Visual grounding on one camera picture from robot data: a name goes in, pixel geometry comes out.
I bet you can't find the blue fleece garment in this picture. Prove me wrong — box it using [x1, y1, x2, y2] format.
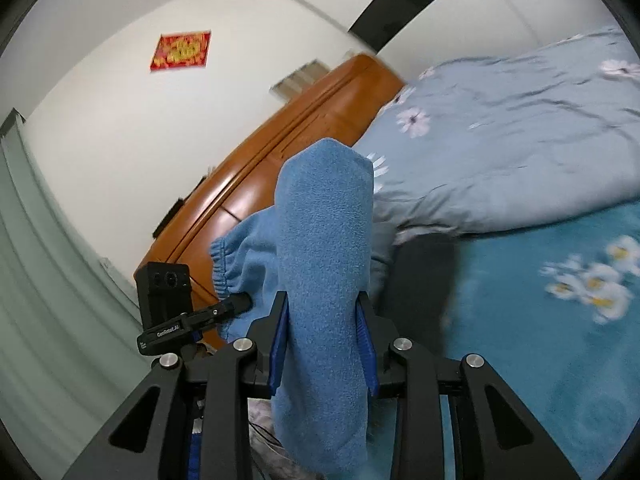
[209, 139, 373, 479]

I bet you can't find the grey curtain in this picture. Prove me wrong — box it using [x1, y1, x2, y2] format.
[1, 110, 149, 479]

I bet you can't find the teal floral blanket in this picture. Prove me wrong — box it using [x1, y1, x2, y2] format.
[364, 201, 640, 480]

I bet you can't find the wooden headboard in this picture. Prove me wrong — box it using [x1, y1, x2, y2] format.
[141, 54, 404, 309]

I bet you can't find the grey floral quilt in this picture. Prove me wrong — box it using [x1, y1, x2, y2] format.
[355, 24, 639, 292]

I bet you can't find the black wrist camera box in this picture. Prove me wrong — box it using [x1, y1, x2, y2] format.
[134, 261, 193, 330]

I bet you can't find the red wall decoration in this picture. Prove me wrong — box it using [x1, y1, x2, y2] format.
[150, 32, 210, 72]

